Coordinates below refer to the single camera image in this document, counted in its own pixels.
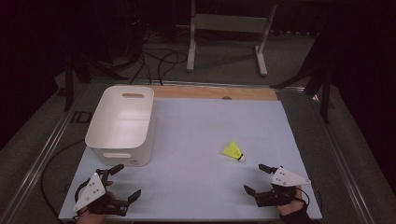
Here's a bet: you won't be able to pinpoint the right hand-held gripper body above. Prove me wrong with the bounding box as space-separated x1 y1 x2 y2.
254 166 312 208

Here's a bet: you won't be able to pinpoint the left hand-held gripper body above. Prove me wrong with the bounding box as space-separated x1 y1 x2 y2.
73 169 129 217

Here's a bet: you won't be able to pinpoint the yellow shuttlecock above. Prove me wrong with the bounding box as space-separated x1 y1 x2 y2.
221 140 247 163

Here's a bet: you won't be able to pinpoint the white plastic storage bin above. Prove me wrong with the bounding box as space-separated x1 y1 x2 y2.
84 85 158 167

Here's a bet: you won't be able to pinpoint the person's right hand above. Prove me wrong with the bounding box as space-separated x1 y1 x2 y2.
277 185 308 217

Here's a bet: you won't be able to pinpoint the person's left hand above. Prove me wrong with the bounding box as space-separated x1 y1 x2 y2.
76 181 118 224

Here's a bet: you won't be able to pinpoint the light blue table mat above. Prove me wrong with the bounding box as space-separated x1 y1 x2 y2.
58 96 323 222

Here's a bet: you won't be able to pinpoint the black metal stand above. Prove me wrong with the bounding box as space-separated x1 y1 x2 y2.
270 29 333 125
63 50 129 113

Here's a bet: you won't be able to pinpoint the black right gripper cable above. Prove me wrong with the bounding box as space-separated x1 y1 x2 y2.
293 186 323 216

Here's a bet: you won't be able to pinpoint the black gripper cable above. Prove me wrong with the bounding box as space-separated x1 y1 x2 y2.
293 186 323 216
39 139 96 222

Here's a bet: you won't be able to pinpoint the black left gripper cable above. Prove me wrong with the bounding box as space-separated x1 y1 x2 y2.
39 139 96 222

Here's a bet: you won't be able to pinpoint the metal floor rail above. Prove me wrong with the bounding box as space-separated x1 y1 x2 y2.
0 83 92 224
275 86 376 224

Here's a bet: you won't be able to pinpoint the black floor cables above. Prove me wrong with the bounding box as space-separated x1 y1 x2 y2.
129 29 190 87

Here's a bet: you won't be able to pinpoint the white metal desk frame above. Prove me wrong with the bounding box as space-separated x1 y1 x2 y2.
186 0 278 77

